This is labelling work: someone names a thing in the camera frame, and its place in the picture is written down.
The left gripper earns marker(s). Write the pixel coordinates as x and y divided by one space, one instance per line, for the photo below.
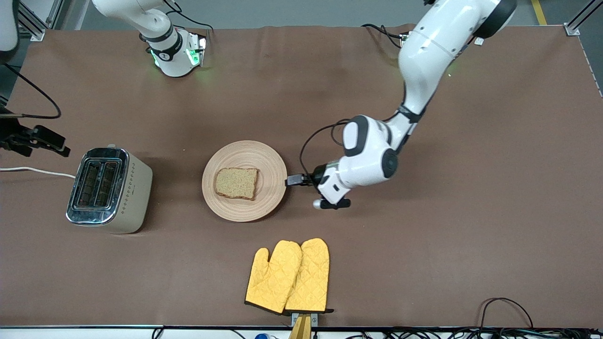
316 180

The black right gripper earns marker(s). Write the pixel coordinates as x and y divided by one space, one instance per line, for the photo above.
12 138

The round wooden plate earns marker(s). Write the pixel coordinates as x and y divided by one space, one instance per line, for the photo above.
264 160

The slice of brown toast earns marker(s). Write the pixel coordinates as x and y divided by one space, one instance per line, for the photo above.
235 183

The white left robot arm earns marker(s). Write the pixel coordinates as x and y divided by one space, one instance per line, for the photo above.
424 56

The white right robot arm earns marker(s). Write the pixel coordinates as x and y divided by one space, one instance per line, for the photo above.
172 56

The brown table cloth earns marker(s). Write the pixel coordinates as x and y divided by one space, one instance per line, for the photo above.
330 94

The yellow quilted oven mitt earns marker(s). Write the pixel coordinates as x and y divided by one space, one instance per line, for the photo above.
311 273
273 278

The chrome and beige toaster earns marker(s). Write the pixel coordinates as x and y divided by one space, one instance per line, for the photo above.
134 197

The wooden stick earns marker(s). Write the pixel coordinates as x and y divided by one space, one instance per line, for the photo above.
301 329

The small blue object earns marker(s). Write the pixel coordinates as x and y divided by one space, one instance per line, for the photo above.
264 336

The small white paper tag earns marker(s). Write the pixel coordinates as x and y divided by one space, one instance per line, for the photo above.
479 41

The small metal bracket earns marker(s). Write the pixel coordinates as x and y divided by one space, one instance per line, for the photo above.
314 320

